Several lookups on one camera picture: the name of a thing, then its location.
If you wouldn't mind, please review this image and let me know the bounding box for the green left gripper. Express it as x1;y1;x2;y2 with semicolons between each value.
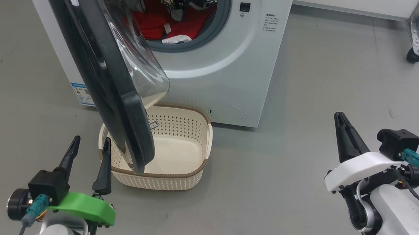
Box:
46;133;122;227

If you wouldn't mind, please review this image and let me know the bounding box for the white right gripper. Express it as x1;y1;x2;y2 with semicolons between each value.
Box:
324;111;412;199

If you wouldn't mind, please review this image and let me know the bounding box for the black round glass washer door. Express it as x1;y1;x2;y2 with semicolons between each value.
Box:
22;0;177;177

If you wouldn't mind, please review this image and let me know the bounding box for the red and white garment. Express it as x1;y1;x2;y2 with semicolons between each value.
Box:
120;0;218;48

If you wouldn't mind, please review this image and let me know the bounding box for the cream perforated laundry basket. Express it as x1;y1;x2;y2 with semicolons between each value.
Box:
95;100;215;194

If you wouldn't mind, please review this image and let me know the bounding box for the white front-load washing machine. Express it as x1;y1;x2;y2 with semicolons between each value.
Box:
6;0;295;130

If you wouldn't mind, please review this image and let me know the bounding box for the blue energy label sticker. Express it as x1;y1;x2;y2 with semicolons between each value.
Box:
69;82;97;106

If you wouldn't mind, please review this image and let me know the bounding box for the metal cart leg with caster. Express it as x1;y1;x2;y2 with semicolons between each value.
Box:
289;0;419;63

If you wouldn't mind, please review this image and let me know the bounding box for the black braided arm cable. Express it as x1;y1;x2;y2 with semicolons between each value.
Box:
392;169;419;224

